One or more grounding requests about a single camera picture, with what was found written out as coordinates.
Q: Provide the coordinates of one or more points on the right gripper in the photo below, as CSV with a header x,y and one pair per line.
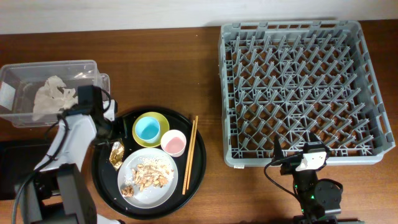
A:
x,y
292,167

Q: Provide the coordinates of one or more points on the white napkin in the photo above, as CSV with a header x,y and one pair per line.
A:
x,y
53,97

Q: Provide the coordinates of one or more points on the gold snack wrapper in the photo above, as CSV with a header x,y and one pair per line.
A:
x,y
116,155

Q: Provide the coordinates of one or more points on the yellow bowl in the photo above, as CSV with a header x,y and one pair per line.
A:
x,y
164,127

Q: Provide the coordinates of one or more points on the light blue cup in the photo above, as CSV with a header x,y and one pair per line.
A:
x,y
147,129

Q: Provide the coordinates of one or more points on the food scraps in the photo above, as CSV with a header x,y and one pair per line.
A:
x,y
149,173

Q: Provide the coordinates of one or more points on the pink cup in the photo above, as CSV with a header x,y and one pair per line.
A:
x,y
173,142

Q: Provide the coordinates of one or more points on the wooden chopstick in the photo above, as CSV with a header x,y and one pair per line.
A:
x,y
188,159
192,148

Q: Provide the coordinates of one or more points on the grey plate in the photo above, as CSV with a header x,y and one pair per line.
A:
x,y
151,197

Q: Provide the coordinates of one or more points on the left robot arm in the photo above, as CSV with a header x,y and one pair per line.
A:
x,y
55,191

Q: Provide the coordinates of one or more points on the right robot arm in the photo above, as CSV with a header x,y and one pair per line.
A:
x,y
319,199

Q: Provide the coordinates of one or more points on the grey dishwasher rack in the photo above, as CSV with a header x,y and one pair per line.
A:
x,y
291,79

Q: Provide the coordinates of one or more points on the clear plastic waste bin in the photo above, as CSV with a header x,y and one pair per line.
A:
x,y
20,82

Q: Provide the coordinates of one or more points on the round black tray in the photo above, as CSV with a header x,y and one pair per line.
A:
x,y
105,176

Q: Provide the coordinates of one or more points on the black rectangular tray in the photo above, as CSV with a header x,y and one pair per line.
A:
x,y
18,159

